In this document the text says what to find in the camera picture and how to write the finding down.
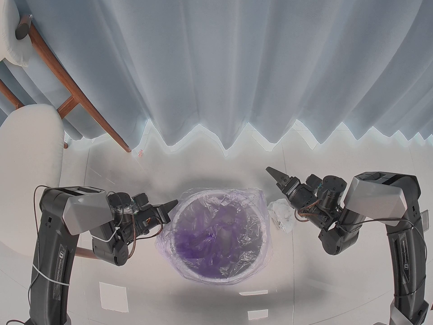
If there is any wooden chair with white cushions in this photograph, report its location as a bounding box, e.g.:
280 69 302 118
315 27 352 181
0 0 132 260

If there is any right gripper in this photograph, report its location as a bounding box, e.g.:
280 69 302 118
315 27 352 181
266 167 319 212

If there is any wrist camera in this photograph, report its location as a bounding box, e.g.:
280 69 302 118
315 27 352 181
131 193 150 211
305 174 322 192

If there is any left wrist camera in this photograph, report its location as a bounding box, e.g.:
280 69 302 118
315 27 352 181
131 193 150 211

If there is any pale blue curtain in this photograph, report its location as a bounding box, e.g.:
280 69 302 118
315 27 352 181
0 0 433 159

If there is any purple plastic bag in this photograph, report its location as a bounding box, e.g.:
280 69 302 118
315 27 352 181
154 188 274 286

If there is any white trash bin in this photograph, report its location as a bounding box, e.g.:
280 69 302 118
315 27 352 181
171 190 271 285

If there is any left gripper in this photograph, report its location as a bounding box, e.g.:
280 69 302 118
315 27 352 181
135 200 179 238

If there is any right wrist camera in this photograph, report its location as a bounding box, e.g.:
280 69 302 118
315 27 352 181
305 174 322 192

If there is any crumpled clear plastic wrapper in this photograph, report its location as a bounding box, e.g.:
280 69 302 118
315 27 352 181
268 198 297 233

